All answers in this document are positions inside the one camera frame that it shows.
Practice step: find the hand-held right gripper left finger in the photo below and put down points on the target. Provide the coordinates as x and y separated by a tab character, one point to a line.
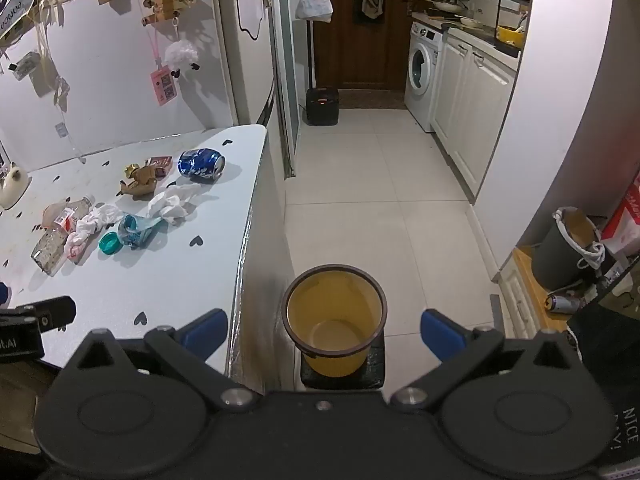
205	332

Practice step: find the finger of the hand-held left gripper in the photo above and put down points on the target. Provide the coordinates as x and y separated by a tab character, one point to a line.
55	312
20	342

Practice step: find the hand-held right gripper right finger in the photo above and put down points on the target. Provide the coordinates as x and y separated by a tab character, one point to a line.
440	332

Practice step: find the clear plastic bottle white cap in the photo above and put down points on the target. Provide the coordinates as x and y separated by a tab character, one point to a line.
47	255

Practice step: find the yellow plastic trash bin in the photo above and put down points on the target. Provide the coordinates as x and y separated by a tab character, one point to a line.
330	310

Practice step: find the torn brown cardboard piece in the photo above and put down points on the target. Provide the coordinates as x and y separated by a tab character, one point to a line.
141	182

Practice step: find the red cigarette box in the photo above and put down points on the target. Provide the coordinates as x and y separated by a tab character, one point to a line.
161	162

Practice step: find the grey trash bin white liner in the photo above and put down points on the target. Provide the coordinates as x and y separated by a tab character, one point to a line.
555	255

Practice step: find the teal bottle cap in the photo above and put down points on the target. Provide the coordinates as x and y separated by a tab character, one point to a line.
109	244

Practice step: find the low white wood-top cabinet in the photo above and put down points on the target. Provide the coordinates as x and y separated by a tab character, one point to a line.
520	290

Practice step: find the crumpled white pink wrapper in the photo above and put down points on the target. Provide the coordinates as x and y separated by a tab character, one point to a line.
87	225

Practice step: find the clear plastic bag orange strip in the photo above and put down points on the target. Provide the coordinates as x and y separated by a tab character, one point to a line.
52	212

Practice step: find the metal spray can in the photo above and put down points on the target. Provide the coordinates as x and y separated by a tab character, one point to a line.
562	302

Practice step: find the crumpled white tissue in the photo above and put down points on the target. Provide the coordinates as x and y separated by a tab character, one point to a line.
172	202

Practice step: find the clear plastic clip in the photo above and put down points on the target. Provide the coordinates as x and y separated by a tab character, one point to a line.
80	159

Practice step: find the crumpled blue foil bag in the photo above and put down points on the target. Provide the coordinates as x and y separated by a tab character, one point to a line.
200	162

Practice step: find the white hanging tag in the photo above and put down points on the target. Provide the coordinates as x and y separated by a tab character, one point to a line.
61	130

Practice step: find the black printed mat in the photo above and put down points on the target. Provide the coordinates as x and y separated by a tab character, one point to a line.
625	400

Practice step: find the red white cardboard box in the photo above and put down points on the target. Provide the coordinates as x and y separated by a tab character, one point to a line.
622	220

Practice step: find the white kitchen cabinets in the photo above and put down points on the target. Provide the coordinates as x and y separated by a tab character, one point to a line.
475	100

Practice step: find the brown door mat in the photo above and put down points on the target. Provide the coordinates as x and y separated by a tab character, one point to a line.
372	99

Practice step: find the black floor heater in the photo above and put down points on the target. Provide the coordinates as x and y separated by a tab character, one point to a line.
322	106

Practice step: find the white washing machine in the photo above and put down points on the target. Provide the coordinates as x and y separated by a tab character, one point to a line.
424	72

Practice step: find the white fluffy sheep toy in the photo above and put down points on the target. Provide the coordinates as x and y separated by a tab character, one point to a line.
182	55

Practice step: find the yellow kitchen container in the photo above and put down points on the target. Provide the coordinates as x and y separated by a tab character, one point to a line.
510	35

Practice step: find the dark wooden door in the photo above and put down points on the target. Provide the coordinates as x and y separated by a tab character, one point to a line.
345	40

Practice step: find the white bowl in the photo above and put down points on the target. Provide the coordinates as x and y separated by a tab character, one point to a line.
471	22

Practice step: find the wok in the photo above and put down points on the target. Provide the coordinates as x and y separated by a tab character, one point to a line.
445	6

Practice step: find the hanging white plastic bag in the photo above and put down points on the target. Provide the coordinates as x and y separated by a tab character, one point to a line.
314	4

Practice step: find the glass sliding door frame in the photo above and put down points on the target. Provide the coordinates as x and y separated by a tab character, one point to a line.
285	60

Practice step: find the wooden wall hook rack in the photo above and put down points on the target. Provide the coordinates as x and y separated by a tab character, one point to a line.
167	7

